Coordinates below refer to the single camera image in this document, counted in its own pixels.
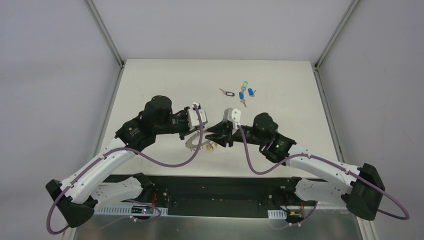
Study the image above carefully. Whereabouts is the metal keyring with keys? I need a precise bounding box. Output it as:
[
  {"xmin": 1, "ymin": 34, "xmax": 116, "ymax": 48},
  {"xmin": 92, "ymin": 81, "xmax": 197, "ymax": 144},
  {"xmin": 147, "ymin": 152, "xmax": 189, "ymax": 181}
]
[{"xmin": 185, "ymin": 131, "xmax": 218, "ymax": 151}]

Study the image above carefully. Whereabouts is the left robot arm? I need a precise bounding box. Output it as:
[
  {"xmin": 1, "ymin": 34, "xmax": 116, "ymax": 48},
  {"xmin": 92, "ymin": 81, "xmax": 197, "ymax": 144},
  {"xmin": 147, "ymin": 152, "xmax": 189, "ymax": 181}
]
[{"xmin": 45, "ymin": 95, "xmax": 208, "ymax": 235}]

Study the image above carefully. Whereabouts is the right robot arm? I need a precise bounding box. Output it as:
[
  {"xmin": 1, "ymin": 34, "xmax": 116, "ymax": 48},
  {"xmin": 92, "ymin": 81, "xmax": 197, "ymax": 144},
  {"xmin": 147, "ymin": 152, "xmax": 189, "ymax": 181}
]
[{"xmin": 205, "ymin": 109, "xmax": 385, "ymax": 221}]

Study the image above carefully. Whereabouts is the black tagged key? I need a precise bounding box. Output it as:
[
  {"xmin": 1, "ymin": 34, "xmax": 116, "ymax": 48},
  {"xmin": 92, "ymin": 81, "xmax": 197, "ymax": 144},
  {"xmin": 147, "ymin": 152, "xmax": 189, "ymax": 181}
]
[{"xmin": 219, "ymin": 88, "xmax": 235, "ymax": 97}]

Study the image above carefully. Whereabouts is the blue tagged key left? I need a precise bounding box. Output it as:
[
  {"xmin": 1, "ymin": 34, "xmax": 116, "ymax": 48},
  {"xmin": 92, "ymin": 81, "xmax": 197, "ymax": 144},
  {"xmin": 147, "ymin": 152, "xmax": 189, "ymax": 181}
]
[{"xmin": 238, "ymin": 91, "xmax": 247, "ymax": 108}]

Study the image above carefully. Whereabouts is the blue tagged key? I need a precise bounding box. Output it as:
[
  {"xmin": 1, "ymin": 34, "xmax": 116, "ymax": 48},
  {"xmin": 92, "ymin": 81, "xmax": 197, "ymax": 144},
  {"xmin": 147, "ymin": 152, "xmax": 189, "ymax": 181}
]
[
  {"xmin": 247, "ymin": 88, "xmax": 256, "ymax": 97},
  {"xmin": 238, "ymin": 91, "xmax": 247, "ymax": 108}
]

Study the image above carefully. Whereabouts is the blue tagged key right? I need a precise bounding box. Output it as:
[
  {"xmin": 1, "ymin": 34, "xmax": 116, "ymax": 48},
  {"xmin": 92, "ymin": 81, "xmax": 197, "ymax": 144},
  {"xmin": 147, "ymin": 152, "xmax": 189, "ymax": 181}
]
[{"xmin": 247, "ymin": 88, "xmax": 256, "ymax": 97}]

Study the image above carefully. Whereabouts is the green tagged key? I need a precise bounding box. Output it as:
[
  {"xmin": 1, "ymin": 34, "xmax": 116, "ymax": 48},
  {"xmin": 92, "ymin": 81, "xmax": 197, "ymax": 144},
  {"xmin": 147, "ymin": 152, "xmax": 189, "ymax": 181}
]
[{"xmin": 241, "ymin": 81, "xmax": 249, "ymax": 92}]

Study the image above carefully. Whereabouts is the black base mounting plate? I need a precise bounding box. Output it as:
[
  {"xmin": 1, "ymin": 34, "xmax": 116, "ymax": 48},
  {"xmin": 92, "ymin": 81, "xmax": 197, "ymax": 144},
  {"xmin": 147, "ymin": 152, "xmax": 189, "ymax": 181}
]
[{"xmin": 134, "ymin": 175, "xmax": 301, "ymax": 219}]

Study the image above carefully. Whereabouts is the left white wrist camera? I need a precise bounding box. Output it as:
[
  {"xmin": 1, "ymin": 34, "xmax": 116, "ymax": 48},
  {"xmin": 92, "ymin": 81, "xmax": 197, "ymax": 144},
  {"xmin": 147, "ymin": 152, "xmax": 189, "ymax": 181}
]
[{"xmin": 187, "ymin": 102, "xmax": 208, "ymax": 131}]

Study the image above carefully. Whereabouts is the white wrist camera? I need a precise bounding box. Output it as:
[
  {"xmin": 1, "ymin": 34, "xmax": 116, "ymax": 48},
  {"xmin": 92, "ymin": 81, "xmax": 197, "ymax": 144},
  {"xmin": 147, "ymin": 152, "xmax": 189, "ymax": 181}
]
[
  {"xmin": 187, "ymin": 102, "xmax": 208, "ymax": 131},
  {"xmin": 222, "ymin": 107, "xmax": 242, "ymax": 131}
]

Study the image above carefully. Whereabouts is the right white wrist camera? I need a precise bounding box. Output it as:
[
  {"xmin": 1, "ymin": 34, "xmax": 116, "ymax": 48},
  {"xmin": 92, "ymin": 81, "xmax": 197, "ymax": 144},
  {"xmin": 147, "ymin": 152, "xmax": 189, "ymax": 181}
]
[{"xmin": 222, "ymin": 107, "xmax": 242, "ymax": 131}]

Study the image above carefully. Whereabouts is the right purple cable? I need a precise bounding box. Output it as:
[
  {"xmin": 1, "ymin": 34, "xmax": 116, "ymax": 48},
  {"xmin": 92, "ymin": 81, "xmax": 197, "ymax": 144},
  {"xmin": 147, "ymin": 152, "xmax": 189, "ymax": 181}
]
[{"xmin": 237, "ymin": 125, "xmax": 410, "ymax": 221}]

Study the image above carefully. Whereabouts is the purple cable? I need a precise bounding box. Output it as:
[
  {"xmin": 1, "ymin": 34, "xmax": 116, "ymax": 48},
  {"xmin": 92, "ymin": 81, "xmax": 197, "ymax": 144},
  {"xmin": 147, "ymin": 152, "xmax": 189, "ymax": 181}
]
[
  {"xmin": 237, "ymin": 125, "xmax": 410, "ymax": 221},
  {"xmin": 45, "ymin": 104, "xmax": 204, "ymax": 236}
]

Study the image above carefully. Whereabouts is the right white cable duct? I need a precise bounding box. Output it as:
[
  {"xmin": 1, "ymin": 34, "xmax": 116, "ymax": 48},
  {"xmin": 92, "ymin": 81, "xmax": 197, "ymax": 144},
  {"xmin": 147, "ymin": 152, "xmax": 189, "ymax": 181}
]
[{"xmin": 267, "ymin": 209, "xmax": 287, "ymax": 220}]

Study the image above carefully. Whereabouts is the white cable duct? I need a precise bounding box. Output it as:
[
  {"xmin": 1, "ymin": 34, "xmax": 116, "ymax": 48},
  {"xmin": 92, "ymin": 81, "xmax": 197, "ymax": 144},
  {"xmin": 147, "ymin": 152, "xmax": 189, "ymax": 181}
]
[
  {"xmin": 267, "ymin": 209, "xmax": 287, "ymax": 220},
  {"xmin": 94, "ymin": 204, "xmax": 168, "ymax": 217}
]

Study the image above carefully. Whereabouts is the left white cable duct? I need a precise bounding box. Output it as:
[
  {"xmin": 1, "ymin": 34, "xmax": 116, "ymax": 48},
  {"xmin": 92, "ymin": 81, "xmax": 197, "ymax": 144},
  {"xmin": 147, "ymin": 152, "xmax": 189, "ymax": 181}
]
[{"xmin": 94, "ymin": 204, "xmax": 168, "ymax": 217}]

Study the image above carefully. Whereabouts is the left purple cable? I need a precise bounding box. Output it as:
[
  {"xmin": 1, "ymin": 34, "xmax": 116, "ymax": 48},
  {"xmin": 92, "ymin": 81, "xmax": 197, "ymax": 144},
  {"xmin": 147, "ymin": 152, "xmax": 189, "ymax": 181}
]
[{"xmin": 45, "ymin": 104, "xmax": 204, "ymax": 236}]

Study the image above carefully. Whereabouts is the left aluminium frame post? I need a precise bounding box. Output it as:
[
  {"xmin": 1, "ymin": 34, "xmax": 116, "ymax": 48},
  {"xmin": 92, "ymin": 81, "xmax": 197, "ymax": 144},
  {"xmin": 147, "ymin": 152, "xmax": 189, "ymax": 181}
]
[{"xmin": 83, "ymin": 0, "xmax": 125, "ymax": 69}]

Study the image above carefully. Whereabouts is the aluminium frame post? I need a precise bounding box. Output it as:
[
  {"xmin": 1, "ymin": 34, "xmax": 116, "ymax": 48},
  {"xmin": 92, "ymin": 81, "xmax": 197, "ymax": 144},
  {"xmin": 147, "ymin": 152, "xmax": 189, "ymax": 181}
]
[
  {"xmin": 83, "ymin": 0, "xmax": 125, "ymax": 69},
  {"xmin": 314, "ymin": 0, "xmax": 362, "ymax": 70}
]

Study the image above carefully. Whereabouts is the right aluminium frame post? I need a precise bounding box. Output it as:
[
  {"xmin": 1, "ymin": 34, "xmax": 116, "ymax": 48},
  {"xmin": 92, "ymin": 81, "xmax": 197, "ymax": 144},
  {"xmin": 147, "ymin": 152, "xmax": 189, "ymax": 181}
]
[{"xmin": 314, "ymin": 0, "xmax": 362, "ymax": 70}]

